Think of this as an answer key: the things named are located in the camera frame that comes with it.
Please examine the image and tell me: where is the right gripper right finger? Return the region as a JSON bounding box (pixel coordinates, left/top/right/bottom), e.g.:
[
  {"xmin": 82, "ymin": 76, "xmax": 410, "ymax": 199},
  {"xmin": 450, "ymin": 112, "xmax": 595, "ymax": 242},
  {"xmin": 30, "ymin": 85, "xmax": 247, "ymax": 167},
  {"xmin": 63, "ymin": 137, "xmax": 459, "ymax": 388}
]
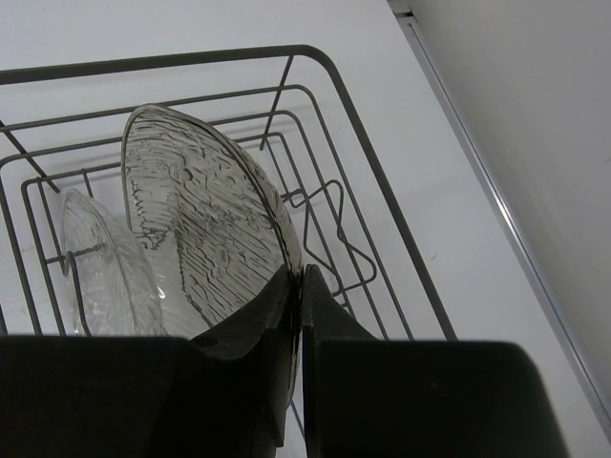
[{"xmin": 303, "ymin": 265, "xmax": 568, "ymax": 457}]

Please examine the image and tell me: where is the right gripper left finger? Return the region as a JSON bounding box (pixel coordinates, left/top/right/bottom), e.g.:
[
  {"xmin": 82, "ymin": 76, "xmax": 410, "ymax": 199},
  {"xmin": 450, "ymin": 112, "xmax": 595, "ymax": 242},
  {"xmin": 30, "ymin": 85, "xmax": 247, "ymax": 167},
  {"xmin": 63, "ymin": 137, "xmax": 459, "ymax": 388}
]
[{"xmin": 1, "ymin": 271, "xmax": 299, "ymax": 457}]

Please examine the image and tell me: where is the clear plate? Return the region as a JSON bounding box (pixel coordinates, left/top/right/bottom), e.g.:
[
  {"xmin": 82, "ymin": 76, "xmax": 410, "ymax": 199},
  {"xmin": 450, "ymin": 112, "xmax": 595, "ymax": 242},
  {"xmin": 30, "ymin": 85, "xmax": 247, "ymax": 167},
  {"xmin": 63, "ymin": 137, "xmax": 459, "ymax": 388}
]
[{"xmin": 62, "ymin": 189, "xmax": 167, "ymax": 337}]

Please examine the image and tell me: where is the smoky plate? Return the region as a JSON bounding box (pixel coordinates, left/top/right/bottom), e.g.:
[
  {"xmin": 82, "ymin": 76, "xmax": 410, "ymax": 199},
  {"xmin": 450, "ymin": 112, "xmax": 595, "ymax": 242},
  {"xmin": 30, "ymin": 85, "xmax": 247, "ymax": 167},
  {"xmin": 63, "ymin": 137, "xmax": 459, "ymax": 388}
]
[{"xmin": 119, "ymin": 104, "xmax": 306, "ymax": 430}]

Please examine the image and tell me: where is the grey wire dish rack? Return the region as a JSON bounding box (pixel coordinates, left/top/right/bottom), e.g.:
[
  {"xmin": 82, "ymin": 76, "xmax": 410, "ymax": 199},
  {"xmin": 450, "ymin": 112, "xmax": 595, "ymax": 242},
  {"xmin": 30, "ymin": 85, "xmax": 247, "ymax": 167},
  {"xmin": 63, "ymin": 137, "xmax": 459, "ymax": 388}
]
[{"xmin": 1, "ymin": 45, "xmax": 456, "ymax": 340}]

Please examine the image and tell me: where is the aluminium side rail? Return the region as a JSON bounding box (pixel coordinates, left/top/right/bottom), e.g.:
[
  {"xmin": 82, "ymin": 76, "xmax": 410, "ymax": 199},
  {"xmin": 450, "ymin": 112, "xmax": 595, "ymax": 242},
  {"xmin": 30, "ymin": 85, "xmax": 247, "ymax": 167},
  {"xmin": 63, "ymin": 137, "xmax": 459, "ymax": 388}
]
[{"xmin": 390, "ymin": 1, "xmax": 610, "ymax": 427}]

